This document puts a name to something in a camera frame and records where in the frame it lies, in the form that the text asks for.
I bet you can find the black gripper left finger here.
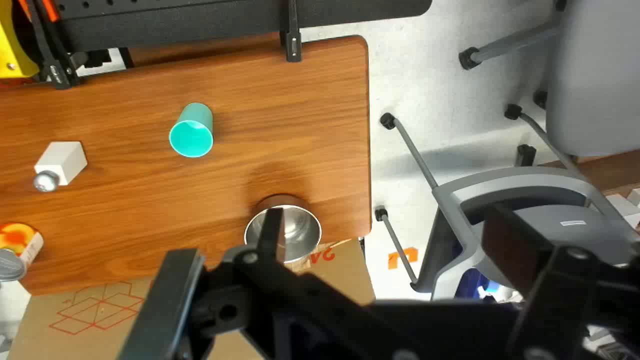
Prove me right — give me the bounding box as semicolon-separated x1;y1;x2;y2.
118;248;208;360

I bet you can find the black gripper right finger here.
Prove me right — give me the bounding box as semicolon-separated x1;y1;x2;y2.
506;247;599;360

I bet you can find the teal plastic cup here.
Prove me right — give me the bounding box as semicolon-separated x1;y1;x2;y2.
165;100;216;160

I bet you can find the shiny metal cup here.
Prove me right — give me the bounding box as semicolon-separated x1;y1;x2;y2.
242;194;326;266

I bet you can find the brown cardboard box sheet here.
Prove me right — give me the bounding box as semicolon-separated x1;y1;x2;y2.
6;239;376;360

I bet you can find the orange and white tin can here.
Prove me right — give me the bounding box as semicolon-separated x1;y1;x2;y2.
0;223;45;282

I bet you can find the white block with silver knob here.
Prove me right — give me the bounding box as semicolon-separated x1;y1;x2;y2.
31;140;89;194

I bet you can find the grey fabric office chair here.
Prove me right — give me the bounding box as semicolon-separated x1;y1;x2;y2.
458;0;640;162

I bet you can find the black perforated base board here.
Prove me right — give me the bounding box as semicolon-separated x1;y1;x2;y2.
51;0;433;52

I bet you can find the light grey plastic frame chair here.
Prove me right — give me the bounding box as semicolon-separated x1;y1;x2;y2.
374;110;640;302

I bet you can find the white aluminium rail bracket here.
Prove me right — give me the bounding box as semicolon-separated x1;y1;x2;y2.
84;47;133;75

